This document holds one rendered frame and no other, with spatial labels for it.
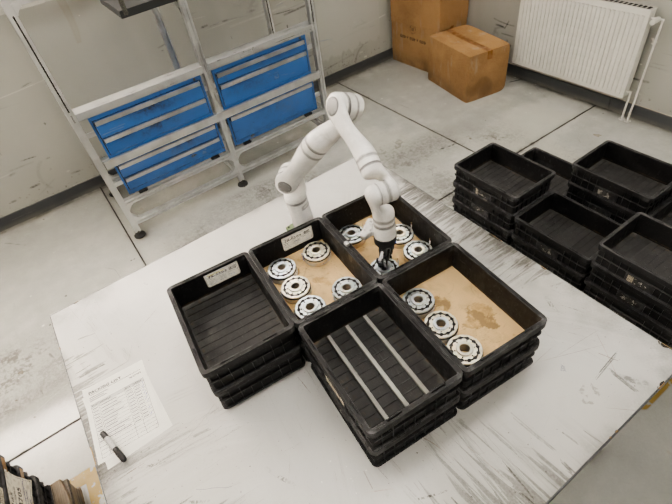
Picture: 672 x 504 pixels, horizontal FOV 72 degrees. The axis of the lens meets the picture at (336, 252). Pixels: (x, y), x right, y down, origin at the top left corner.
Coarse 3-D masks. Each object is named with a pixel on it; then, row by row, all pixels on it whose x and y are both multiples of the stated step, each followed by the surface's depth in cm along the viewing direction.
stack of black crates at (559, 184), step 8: (528, 152) 275; (536, 152) 278; (544, 152) 273; (536, 160) 281; (544, 160) 276; (552, 160) 271; (560, 160) 267; (552, 168) 274; (560, 168) 269; (568, 168) 265; (560, 176) 272; (568, 176) 268; (552, 184) 268; (560, 184) 267; (560, 192) 262
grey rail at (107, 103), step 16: (288, 32) 310; (304, 32) 315; (240, 48) 301; (256, 48) 302; (192, 64) 291; (208, 64) 289; (224, 64) 295; (160, 80) 280; (176, 80) 283; (112, 96) 272; (128, 96) 272; (144, 96) 277; (80, 112) 262; (96, 112) 266
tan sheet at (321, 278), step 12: (300, 252) 174; (300, 264) 169; (324, 264) 168; (336, 264) 167; (312, 276) 164; (324, 276) 163; (336, 276) 163; (348, 276) 162; (312, 288) 160; (324, 288) 160; (324, 300) 156
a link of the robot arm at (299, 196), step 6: (288, 162) 178; (282, 168) 176; (300, 186) 184; (294, 192) 184; (300, 192) 184; (288, 198) 184; (294, 198) 183; (300, 198) 183; (306, 198) 186; (288, 204) 185; (294, 204) 184; (300, 204) 185
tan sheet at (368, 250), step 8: (368, 216) 183; (360, 224) 180; (368, 240) 174; (360, 248) 171; (368, 248) 171; (376, 248) 170; (368, 256) 168; (376, 256) 167; (392, 256) 166; (400, 256) 166; (400, 264) 163
